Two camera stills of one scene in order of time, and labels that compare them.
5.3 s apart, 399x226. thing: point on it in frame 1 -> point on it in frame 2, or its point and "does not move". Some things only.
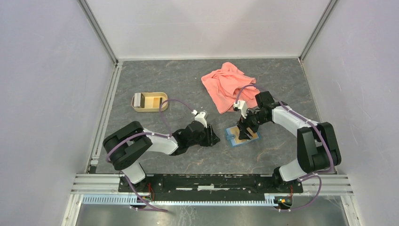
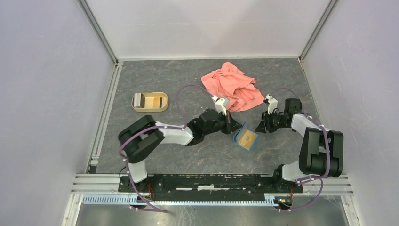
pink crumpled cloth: (224, 85) does not move
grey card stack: (139, 100) does not move
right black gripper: (244, 123) -> (265, 125)
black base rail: (210, 185) does not move
